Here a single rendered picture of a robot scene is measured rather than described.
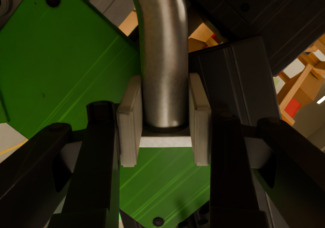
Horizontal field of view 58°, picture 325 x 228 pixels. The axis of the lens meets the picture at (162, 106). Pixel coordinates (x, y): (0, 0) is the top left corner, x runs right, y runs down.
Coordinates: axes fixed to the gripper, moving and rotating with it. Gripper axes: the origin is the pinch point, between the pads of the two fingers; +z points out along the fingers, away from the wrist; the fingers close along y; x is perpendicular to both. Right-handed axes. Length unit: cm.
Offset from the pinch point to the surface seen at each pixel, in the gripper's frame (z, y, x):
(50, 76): 5.1, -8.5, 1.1
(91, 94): 5.0, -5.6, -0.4
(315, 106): 800, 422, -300
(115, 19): 70, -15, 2
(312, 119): 795, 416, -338
